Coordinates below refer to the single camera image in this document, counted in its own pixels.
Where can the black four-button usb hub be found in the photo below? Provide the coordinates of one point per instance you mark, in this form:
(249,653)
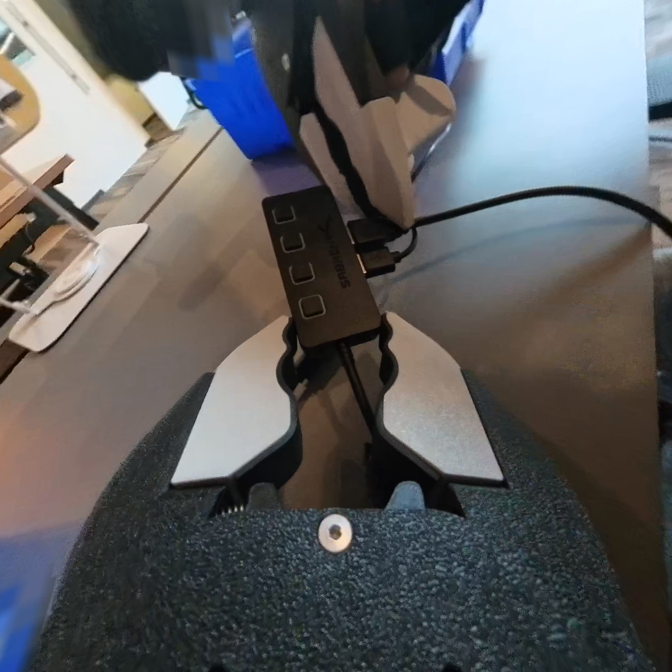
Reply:
(346,309)

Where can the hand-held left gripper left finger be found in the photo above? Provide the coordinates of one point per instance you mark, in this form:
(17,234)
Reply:
(236,420)

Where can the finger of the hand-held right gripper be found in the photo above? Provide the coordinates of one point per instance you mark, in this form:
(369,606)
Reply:
(409,126)
(336,78)

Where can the person's right hand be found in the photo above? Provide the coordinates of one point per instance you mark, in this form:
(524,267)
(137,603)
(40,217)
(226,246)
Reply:
(401,76)

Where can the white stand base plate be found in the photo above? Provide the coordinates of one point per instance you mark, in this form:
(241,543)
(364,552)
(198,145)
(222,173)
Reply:
(115,241)

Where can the wooden top desk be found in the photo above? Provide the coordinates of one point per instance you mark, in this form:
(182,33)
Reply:
(47,170)

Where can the blue plastic bin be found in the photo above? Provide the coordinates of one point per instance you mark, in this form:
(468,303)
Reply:
(246,105)
(15,603)

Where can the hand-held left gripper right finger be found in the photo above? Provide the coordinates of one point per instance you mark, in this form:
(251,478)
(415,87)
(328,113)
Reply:
(435,420)

